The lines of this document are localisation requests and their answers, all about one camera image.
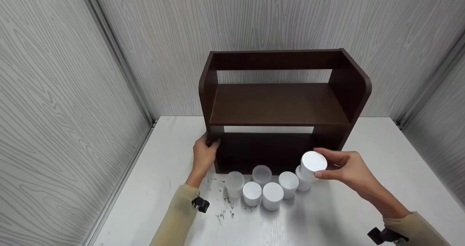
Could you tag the person's left hand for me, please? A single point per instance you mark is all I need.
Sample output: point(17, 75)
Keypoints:
point(202, 157)

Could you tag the person's right hand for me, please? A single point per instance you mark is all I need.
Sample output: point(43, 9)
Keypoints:
point(354, 171)

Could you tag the person's left fingers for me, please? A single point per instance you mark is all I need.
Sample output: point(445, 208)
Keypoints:
point(200, 140)

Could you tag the person's left thumb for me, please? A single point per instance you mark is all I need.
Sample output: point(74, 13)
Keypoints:
point(215, 143)

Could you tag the person's right index finger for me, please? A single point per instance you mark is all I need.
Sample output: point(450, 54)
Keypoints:
point(332, 152)

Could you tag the person's right fingers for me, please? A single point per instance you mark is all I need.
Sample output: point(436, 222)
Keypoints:
point(336, 163)

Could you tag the person's right thumb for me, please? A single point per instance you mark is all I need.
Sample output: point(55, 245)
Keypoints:
point(325, 173)

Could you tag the white cylindrical lidded jar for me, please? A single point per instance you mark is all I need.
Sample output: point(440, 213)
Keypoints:
point(312, 163)

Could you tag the dark brown wooden shelf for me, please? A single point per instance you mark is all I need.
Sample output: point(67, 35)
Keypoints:
point(276, 104)

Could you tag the person's right forearm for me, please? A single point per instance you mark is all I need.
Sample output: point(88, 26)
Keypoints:
point(407, 220)

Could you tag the person's left forearm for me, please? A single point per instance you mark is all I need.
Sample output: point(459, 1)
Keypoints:
point(178, 217)

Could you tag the cluster of white jars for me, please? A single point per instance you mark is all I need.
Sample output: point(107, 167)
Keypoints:
point(272, 196)

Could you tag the black wrist band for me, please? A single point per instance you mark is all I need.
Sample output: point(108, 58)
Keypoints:
point(387, 236)
point(200, 204)

